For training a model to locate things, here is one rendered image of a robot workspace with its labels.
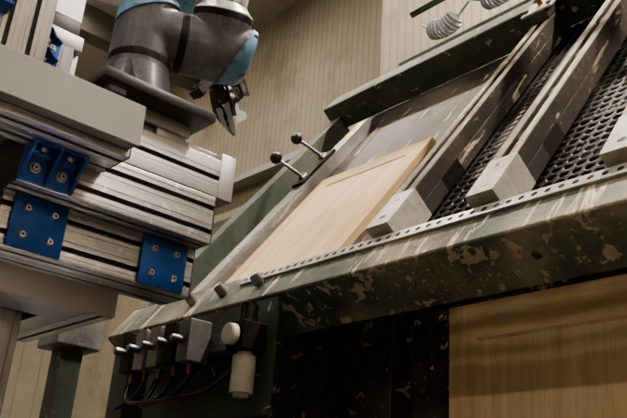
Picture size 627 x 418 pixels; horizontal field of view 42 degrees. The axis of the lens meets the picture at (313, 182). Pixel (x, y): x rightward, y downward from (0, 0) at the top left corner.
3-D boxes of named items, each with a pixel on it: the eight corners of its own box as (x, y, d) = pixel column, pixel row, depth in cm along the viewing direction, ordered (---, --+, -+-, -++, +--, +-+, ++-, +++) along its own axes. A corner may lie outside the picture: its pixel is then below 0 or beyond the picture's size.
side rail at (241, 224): (158, 339, 233) (134, 310, 230) (346, 145, 306) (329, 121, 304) (169, 337, 228) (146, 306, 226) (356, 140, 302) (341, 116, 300)
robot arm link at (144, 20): (103, 71, 155) (115, 12, 160) (173, 87, 159) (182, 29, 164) (110, 39, 144) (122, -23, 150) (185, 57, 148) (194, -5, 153)
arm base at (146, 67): (115, 79, 138) (124, 30, 141) (73, 107, 148) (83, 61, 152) (188, 112, 147) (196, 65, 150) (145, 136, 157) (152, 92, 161)
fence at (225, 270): (193, 310, 214) (185, 298, 213) (365, 132, 277) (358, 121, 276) (204, 307, 210) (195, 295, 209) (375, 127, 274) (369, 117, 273)
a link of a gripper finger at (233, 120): (254, 130, 224) (244, 98, 225) (237, 132, 220) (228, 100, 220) (247, 133, 226) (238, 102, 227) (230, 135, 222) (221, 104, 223)
